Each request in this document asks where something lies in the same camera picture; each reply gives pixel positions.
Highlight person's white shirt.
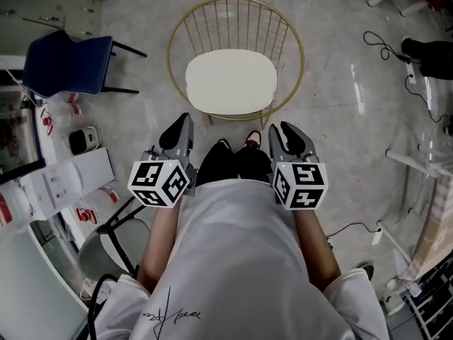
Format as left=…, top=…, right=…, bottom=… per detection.
left=94, top=178, right=390, bottom=340

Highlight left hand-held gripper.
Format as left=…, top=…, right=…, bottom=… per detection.
left=127, top=113, right=198, bottom=209

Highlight person's black trousers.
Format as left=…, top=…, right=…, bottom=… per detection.
left=195, top=142, right=273, bottom=187

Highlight small beige black appliance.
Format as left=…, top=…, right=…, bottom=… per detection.
left=68, top=125, right=103, bottom=155

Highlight checkered tablecloth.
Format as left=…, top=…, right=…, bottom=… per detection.
left=403, top=168, right=453, bottom=279

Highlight grey chair with black frame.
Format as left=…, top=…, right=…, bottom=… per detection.
left=77, top=196, right=151, bottom=283

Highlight person's left forearm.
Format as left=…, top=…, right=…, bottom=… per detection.
left=136, top=203, right=181, bottom=295

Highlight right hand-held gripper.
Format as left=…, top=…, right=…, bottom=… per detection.
left=268, top=120, right=328, bottom=211

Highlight glass table with white frame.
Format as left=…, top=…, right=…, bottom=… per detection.
left=378, top=118, right=453, bottom=272

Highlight blue chair with black legs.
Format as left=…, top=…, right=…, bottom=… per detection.
left=21, top=29, right=148, bottom=98

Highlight person's right shoe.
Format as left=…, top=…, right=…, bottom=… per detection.
left=243, top=129, right=263, bottom=149

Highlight white water dispenser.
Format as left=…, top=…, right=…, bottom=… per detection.
left=19, top=147, right=116, bottom=221

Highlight person's right forearm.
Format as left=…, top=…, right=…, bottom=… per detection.
left=292, top=207, right=343, bottom=292

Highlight thick black cable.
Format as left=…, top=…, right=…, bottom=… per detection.
left=86, top=273, right=120, bottom=340

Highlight white wire rack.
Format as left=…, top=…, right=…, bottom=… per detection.
left=403, top=260, right=453, bottom=340

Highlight brown cardboard box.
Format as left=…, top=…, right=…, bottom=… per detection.
left=413, top=203, right=453, bottom=261

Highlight black round bin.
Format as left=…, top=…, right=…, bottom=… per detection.
left=353, top=262, right=375, bottom=281

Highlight black power cable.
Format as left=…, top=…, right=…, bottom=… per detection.
left=363, top=30, right=413, bottom=65

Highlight clear water jug red label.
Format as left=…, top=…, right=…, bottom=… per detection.
left=65, top=92, right=89, bottom=120
left=0, top=182, right=35, bottom=226
left=76, top=186, right=121, bottom=226

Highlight gold wire chair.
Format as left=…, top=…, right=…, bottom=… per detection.
left=166, top=0, right=305, bottom=130

